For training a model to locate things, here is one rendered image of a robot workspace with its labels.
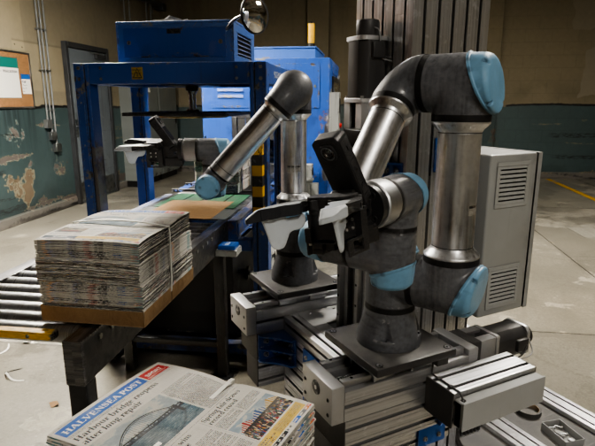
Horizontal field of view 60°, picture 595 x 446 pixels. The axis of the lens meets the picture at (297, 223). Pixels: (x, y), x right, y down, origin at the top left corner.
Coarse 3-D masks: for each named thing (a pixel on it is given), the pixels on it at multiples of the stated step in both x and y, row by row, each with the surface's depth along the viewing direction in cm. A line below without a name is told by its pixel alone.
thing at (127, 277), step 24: (48, 240) 130; (72, 240) 130; (96, 240) 129; (120, 240) 129; (144, 240) 131; (48, 264) 132; (72, 264) 130; (96, 264) 130; (120, 264) 129; (144, 264) 132; (48, 288) 133; (72, 288) 132; (96, 288) 132; (120, 288) 130; (144, 288) 131
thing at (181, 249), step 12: (96, 216) 156; (108, 216) 156; (120, 216) 156; (132, 216) 156; (144, 216) 156; (156, 216) 156; (168, 216) 155; (180, 216) 156; (180, 228) 155; (180, 240) 155; (180, 252) 156; (180, 264) 155; (180, 276) 157
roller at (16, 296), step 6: (0, 294) 157; (6, 294) 157; (12, 294) 157; (18, 294) 157; (24, 294) 156; (30, 294) 156; (36, 294) 156; (12, 300) 156; (18, 300) 155; (24, 300) 155; (30, 300) 155; (36, 300) 155
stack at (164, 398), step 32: (128, 384) 101; (160, 384) 101; (192, 384) 101; (224, 384) 101; (96, 416) 91; (128, 416) 91; (160, 416) 91; (192, 416) 91; (224, 416) 91; (256, 416) 91; (288, 416) 91
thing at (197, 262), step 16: (224, 224) 248; (192, 240) 217; (208, 240) 224; (224, 240) 249; (192, 256) 203; (208, 256) 225; (80, 336) 128; (96, 336) 132; (112, 336) 141; (128, 336) 151; (64, 352) 126; (80, 352) 126; (96, 352) 133; (112, 352) 141; (80, 368) 127; (96, 368) 133; (80, 384) 128
